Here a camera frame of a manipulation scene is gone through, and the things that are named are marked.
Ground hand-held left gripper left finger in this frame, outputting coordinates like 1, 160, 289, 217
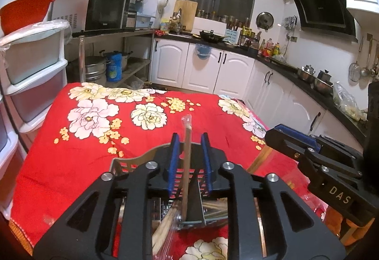
32, 133, 182, 260

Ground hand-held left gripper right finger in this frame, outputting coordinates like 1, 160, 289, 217
201, 132, 347, 260

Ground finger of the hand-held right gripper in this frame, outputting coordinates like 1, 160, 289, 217
309, 135, 364, 172
264, 124, 361, 179

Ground plastic-sleeved wooden chopstick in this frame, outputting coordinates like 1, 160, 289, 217
180, 114, 194, 219
151, 207, 179, 252

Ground grey plastic utensil caddy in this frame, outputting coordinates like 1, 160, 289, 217
110, 144, 262, 228

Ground bare wooden chopstick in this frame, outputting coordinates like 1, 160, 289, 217
204, 201, 228, 212
204, 207, 228, 217

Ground clear plastic bag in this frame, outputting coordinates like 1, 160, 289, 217
332, 82, 368, 122

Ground black kitchen countertop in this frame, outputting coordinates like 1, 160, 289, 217
154, 31, 368, 142

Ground steel bowl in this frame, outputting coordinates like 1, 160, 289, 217
313, 70, 334, 95

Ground hanging steel ladle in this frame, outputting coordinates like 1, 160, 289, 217
360, 35, 374, 78

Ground white kitchen cabinets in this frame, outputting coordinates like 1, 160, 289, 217
149, 38, 368, 146

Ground row of condiment bottles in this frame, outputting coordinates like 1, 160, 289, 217
257, 38, 281, 58

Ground red floral tablecloth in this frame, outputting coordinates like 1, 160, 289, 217
9, 82, 330, 260

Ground blue hanging plastic bag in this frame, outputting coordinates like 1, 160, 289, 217
195, 44, 212, 60

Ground blue canister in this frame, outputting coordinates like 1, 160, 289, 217
106, 53, 124, 83

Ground steel pot with lid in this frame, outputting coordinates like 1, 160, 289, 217
120, 51, 134, 71

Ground steel steamer pot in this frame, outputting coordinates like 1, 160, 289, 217
84, 56, 111, 86

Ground light blue knife block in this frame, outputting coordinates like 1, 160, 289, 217
225, 26, 241, 45

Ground black wok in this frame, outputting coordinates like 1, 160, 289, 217
198, 29, 230, 43

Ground hanging pot lid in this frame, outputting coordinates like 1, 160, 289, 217
256, 12, 275, 31

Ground metal shelf rack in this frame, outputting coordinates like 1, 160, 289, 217
67, 29, 156, 89

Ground white dish box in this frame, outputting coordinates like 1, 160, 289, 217
193, 16, 229, 37

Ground black range hood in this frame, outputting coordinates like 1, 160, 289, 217
287, 0, 359, 43

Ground clear plastic tube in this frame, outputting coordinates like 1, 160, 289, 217
78, 36, 86, 83

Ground blue grey storage box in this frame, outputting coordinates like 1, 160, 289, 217
135, 14, 156, 31

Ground wooden cutting board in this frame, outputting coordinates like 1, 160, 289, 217
173, 0, 198, 32

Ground white plastic drawer unit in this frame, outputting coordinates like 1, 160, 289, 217
0, 19, 72, 220

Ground black microwave oven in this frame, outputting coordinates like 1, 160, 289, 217
54, 0, 131, 34

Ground red plastic basin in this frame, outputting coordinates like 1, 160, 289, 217
0, 0, 56, 36

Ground hanging wire strainer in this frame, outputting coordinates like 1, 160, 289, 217
348, 38, 362, 83

